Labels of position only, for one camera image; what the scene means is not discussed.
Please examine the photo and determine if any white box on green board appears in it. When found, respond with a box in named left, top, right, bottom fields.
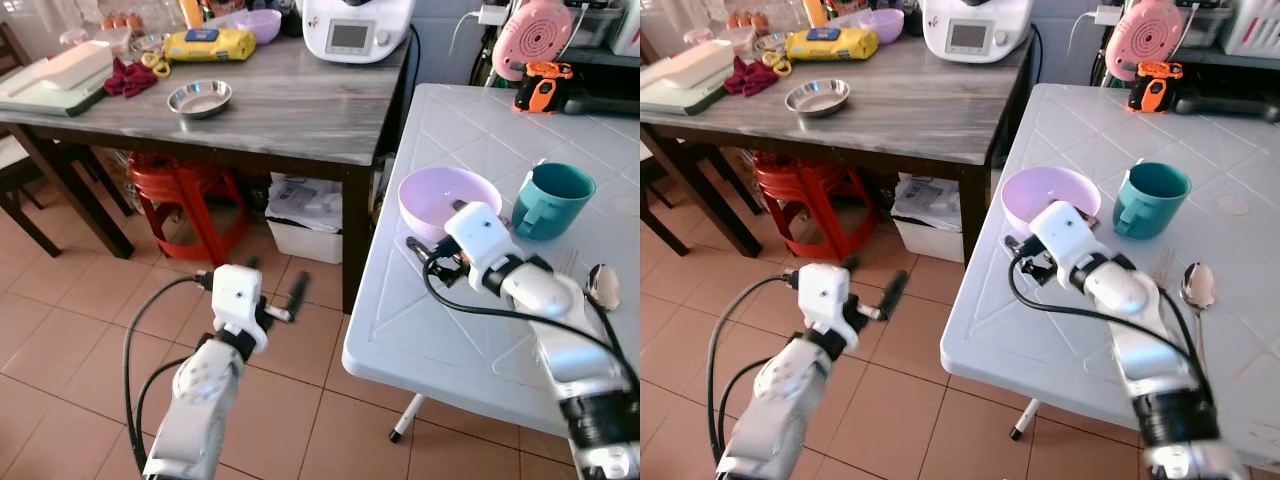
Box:
left=0, top=39, right=115, bottom=118
left=640, top=39, right=737, bottom=117

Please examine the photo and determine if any teal plastic mug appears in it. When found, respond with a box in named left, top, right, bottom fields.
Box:
left=1113, top=161, right=1193, bottom=240
left=511, top=161, right=598, bottom=242

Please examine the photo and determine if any pink plastic bowl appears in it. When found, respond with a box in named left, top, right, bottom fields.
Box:
left=398, top=166, right=504, bottom=247
left=1001, top=166, right=1103, bottom=243

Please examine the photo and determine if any purple plastic bowl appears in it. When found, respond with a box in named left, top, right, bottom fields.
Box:
left=856, top=8, right=907, bottom=46
left=231, top=9, right=284, bottom=46

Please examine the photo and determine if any grey marble top wooden table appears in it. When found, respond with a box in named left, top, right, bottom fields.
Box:
left=640, top=33, right=1033, bottom=267
left=0, top=33, right=413, bottom=317

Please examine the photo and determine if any white plastic basket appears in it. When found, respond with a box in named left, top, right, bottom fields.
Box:
left=608, top=0, right=641, bottom=57
left=1221, top=0, right=1280, bottom=59

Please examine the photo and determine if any white kitchen appliance with screen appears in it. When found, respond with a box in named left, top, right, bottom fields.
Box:
left=301, top=0, right=417, bottom=65
left=920, top=0, right=1035, bottom=65

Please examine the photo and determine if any dark red cloth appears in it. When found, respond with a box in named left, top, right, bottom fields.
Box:
left=102, top=56, right=160, bottom=100
left=723, top=56, right=782, bottom=98

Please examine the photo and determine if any pink round appliance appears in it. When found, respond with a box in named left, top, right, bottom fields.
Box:
left=492, top=0, right=575, bottom=83
left=1104, top=0, right=1186, bottom=83

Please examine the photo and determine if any steel spoon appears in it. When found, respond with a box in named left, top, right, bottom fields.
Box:
left=1179, top=261, right=1218, bottom=373
left=584, top=262, right=624, bottom=336

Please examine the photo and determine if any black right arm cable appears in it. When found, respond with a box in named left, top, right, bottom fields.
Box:
left=421, top=254, right=641, bottom=393
left=1007, top=248, right=1213, bottom=393

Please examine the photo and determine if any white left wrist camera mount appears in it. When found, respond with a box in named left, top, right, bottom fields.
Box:
left=211, top=264, right=270, bottom=353
left=797, top=262, right=864, bottom=349

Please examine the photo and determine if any long black flat object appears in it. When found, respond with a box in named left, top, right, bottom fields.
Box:
left=1174, top=94, right=1280, bottom=123
left=560, top=93, right=641, bottom=118

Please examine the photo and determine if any white plastic folding table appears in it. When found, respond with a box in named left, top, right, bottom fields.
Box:
left=341, top=82, right=641, bottom=444
left=939, top=82, right=1280, bottom=473

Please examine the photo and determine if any orange and black tool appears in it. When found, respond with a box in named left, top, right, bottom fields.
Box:
left=1127, top=61, right=1186, bottom=114
left=513, top=61, right=576, bottom=115

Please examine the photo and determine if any white storage box with papers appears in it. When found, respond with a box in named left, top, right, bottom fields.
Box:
left=891, top=173, right=967, bottom=264
left=265, top=173, right=347, bottom=265

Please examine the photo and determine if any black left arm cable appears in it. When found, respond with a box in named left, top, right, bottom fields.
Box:
left=706, top=273, right=801, bottom=467
left=122, top=273, right=217, bottom=471

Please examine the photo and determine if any yellow package with blue label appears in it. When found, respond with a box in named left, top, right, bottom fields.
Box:
left=784, top=26, right=881, bottom=62
left=162, top=27, right=258, bottom=64

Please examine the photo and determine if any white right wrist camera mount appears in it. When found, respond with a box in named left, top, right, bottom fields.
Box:
left=442, top=201, right=523, bottom=293
left=1027, top=199, right=1109, bottom=293

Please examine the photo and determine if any dark wooden chair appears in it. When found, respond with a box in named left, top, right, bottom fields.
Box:
left=0, top=20, right=136, bottom=259
left=640, top=125, right=766, bottom=259

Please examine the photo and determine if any small steel bowl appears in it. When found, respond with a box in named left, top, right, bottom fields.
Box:
left=166, top=79, right=234, bottom=120
left=784, top=78, right=853, bottom=120

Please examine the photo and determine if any red plastic stool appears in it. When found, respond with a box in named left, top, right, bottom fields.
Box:
left=751, top=151, right=862, bottom=263
left=127, top=151, right=250, bottom=267

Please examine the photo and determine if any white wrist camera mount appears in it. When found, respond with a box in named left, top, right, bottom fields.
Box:
left=211, top=264, right=270, bottom=353
left=1027, top=199, right=1109, bottom=293
left=797, top=262, right=864, bottom=349
left=442, top=201, right=523, bottom=293

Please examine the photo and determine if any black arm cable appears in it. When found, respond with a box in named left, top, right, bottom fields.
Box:
left=706, top=273, right=801, bottom=467
left=122, top=273, right=217, bottom=471
left=1007, top=248, right=1213, bottom=393
left=421, top=254, right=641, bottom=393

